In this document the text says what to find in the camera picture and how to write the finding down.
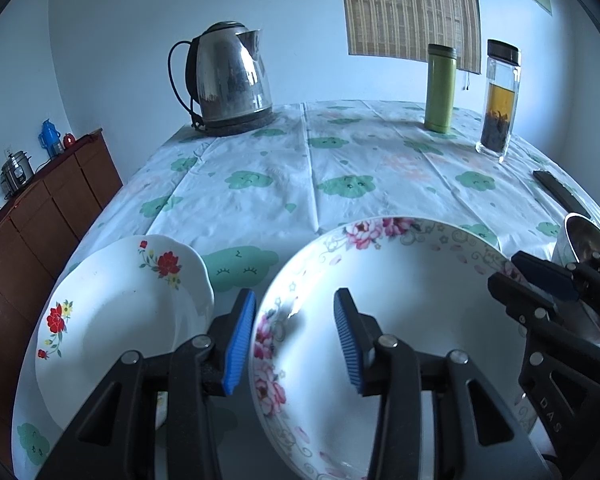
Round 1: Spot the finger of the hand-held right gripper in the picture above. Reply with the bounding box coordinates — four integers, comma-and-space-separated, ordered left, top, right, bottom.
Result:
511, 250, 600, 341
487, 272, 600, 386

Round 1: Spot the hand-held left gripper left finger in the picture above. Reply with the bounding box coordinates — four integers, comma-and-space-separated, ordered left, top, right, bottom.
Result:
32, 288, 257, 480

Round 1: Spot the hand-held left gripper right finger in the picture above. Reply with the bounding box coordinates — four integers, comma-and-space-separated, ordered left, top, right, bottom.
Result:
333, 287, 556, 480

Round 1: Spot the white enamel bowl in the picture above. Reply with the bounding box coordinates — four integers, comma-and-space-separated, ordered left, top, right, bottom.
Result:
551, 212, 600, 348

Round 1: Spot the red floral white plate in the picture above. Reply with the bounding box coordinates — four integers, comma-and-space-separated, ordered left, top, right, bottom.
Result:
34, 234, 216, 433

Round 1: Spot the black smartphone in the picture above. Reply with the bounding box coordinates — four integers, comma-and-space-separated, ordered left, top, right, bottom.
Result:
532, 170, 600, 221

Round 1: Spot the cloud print tablecloth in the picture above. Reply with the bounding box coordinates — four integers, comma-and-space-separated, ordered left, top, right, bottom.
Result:
11, 99, 600, 480

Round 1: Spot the glass tea bottle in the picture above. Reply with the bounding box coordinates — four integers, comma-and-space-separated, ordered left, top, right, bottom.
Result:
475, 39, 522, 156

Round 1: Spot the green thermos flask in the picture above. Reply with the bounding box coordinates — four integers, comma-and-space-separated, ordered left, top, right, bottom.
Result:
424, 44, 457, 134

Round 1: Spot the black kettle base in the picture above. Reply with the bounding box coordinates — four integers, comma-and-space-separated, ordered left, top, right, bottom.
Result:
191, 107, 277, 137

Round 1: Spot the brown wooden cabinet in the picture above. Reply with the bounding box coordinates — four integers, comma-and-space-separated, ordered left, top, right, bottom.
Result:
0, 129, 124, 461

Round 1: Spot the steel electric kettle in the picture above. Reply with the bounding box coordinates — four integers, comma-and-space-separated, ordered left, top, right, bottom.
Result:
168, 21, 274, 131

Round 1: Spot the blue plastic jug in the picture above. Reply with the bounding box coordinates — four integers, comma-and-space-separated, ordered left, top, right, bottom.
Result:
39, 119, 63, 157

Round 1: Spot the steel cooking pot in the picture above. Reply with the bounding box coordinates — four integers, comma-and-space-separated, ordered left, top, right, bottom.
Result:
0, 149, 35, 193

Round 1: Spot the bamboo window blind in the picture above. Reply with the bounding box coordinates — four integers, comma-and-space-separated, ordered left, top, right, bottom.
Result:
338, 0, 482, 75

